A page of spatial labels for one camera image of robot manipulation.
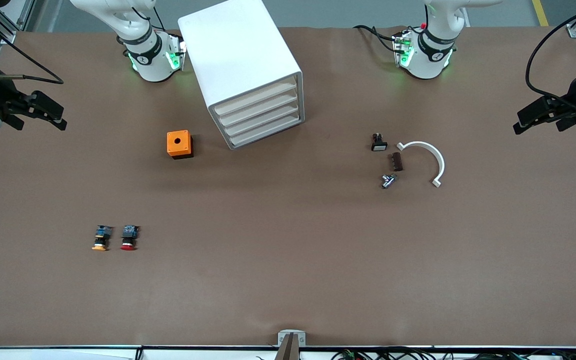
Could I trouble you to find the white curved pipe clamp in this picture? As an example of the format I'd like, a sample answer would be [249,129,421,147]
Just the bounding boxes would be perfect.
[396,141,446,189]

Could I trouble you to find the grey mount bracket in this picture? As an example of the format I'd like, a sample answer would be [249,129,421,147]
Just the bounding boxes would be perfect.
[278,329,307,348]

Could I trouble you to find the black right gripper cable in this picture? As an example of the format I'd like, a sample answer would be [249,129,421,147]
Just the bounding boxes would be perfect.
[0,7,64,85]

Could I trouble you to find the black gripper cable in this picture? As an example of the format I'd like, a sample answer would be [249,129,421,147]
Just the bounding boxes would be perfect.
[0,7,64,85]
[525,0,576,101]

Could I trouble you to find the black cable bundle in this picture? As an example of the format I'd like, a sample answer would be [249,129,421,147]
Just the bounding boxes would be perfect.
[330,349,576,360]

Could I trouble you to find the black arm base cable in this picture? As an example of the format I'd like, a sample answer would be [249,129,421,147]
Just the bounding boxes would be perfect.
[353,24,400,53]

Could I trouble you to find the yellow push button switch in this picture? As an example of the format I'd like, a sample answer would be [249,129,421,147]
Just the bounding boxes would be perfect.
[91,225,114,252]

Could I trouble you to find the orange button enclosure box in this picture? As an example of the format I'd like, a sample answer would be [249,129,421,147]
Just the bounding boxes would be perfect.
[166,130,194,160]

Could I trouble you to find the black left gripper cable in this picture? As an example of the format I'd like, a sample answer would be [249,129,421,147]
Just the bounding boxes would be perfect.
[525,0,576,101]

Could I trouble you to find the brown camera pole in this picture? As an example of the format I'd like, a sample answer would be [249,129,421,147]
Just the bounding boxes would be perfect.
[274,333,302,360]

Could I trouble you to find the red push button switch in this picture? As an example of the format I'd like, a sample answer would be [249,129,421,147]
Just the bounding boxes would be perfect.
[120,225,141,251]

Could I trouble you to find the brown table cover sheet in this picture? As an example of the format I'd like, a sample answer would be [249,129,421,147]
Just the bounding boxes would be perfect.
[0,25,576,348]

